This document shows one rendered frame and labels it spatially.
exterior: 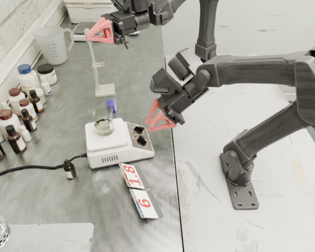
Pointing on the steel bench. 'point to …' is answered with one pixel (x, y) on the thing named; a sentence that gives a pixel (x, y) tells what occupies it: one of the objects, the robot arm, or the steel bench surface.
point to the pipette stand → (101, 90)
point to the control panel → (138, 137)
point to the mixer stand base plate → (50, 238)
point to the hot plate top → (92, 144)
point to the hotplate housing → (117, 154)
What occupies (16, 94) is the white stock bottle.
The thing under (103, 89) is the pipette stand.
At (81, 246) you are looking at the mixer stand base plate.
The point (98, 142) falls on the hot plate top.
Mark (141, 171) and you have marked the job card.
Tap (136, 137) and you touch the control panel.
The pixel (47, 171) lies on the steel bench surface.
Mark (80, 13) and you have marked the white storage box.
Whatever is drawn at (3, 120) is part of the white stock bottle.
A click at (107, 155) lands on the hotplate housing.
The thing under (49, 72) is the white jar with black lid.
